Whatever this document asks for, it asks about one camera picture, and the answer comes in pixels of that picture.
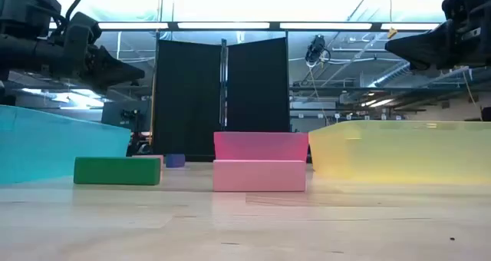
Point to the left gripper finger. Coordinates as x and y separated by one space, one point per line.
111 87
115 71

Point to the green rectangular block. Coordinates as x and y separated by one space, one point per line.
115 171

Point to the pink rectangular block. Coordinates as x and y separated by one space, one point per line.
162 160
259 176

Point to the blue rectangular block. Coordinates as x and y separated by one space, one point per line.
175 160

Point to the red translucent plastic bin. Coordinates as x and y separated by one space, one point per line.
261 146

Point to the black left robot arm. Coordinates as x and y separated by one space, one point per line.
23 7

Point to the dark gray cabinet panel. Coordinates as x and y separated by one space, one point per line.
113 117

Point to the lit fluorescent tube lamp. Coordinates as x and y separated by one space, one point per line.
377 102

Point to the black folding screen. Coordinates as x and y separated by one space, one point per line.
188 100

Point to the teal translucent plastic bin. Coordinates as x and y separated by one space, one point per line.
46 146

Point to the yellow translucent plastic bin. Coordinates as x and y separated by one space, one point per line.
403 153

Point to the black ceiling-hung device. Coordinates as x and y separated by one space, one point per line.
316 48

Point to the silver ribbed ventilation duct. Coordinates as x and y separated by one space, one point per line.
391 74

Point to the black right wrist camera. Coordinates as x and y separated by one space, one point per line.
466 4

